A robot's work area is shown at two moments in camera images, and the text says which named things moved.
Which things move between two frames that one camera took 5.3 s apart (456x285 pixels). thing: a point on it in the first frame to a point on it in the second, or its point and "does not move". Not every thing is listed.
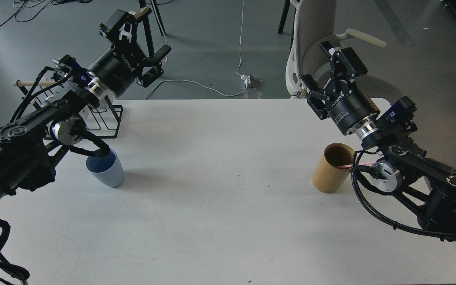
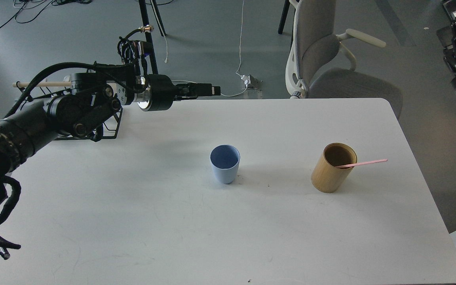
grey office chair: [315, 23] does not move
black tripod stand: [143, 4] does not move
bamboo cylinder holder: [327, 178] does not move
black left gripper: [116, 70] to [160, 92]
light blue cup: [108, 169] to [225, 159]
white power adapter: [247, 79] does not move
